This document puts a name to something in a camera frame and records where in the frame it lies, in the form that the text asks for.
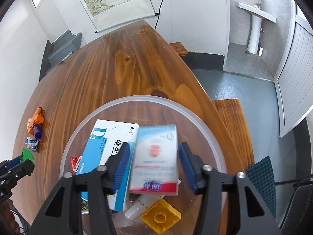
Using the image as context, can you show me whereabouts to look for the wooden desk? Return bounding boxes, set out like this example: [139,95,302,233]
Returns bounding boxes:
[11,20,247,235]

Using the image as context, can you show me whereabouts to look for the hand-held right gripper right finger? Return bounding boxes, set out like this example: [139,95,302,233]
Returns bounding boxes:
[178,141,282,235]

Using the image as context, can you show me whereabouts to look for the dark blue bottle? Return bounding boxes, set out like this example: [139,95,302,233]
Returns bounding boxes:
[33,124,44,139]

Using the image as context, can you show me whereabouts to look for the translucent plastic bowl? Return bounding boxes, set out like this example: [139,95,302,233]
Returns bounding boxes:
[60,95,227,235]

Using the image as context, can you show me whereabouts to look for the orange tube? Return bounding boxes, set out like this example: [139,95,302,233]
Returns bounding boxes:
[27,106,46,135]

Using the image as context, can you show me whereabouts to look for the small wooden bench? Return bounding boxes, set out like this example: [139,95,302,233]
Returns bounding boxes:
[169,42,188,57]

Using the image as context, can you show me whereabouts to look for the dark checkered cloth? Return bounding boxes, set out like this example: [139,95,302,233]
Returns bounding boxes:
[245,156,277,219]

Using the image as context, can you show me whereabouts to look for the blue white wrapper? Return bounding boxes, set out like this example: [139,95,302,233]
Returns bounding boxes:
[23,137,41,151]

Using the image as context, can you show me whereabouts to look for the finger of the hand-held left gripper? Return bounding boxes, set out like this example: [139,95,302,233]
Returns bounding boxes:
[0,155,22,171]
[6,160,36,179]

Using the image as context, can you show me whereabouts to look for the white pedestal sink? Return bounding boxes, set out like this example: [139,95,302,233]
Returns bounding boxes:
[235,1,277,54]

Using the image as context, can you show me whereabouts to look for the grey storage box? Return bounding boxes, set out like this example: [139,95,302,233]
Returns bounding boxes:
[48,29,82,65]

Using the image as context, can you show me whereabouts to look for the blue white medicine box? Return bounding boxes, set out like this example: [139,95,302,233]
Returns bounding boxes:
[81,119,140,212]

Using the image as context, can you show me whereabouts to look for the white interior door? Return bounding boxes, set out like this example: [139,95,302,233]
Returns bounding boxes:
[27,0,71,44]

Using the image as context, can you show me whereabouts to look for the yellow building block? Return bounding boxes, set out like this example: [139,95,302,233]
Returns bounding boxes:
[139,198,182,234]

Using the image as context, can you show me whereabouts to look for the white slatted door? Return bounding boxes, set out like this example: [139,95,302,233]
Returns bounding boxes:
[274,15,313,137]

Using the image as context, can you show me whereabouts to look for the red white packet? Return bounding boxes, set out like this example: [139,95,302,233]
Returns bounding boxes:
[71,155,84,174]

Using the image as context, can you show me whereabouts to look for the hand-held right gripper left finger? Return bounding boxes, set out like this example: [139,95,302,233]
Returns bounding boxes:
[29,142,131,235]

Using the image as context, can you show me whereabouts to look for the green building block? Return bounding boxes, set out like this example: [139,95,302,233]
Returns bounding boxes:
[21,148,36,165]

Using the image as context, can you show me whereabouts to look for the pink white carton box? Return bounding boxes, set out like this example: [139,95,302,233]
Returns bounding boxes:
[129,124,180,196]

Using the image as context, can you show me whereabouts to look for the long wooden bench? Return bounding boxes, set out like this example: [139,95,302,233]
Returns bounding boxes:
[211,99,255,169]

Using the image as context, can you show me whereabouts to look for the white tube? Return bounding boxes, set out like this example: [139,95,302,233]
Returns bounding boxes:
[124,193,164,220]

